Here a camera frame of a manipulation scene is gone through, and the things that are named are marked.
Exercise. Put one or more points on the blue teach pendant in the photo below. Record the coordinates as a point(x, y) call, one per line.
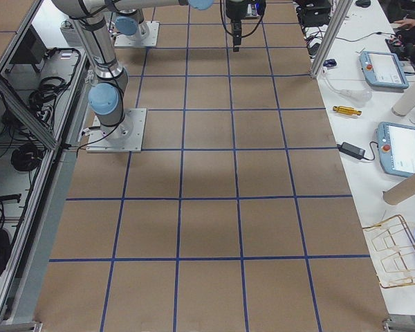
point(383, 70)
point(396, 148)

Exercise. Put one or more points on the diagonal aluminium frame bar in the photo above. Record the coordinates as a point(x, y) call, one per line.
point(18, 109)

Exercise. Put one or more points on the brown cardboard table mat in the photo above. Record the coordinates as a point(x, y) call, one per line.
point(235, 216)

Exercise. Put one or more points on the near cardboard tube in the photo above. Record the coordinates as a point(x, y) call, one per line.
point(400, 192)

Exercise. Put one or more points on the small blue black device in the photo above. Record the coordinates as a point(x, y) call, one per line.
point(330, 63)

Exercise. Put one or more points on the black computer mouse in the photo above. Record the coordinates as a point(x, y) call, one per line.
point(363, 3)

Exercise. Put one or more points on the near blue teach pendant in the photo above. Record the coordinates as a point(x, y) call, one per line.
point(396, 148)

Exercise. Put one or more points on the person's hand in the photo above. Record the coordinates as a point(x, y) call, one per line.
point(405, 23)

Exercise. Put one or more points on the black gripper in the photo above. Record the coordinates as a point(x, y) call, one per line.
point(236, 12)

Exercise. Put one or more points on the aluminium frame post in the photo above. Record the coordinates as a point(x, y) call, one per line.
point(334, 26)

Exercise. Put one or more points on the white light bulb with cord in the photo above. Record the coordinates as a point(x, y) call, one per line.
point(358, 96)

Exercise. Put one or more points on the black power adapter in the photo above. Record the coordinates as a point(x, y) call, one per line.
point(351, 150)

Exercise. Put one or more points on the yellow brass cylinder tool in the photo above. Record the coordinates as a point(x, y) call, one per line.
point(348, 111)

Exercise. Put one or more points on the far blue teach pendant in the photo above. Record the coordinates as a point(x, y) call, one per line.
point(383, 70)

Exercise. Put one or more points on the gold wire rack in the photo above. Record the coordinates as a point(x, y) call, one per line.
point(392, 246)

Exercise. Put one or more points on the black box on shelf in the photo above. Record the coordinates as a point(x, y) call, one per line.
point(30, 51)

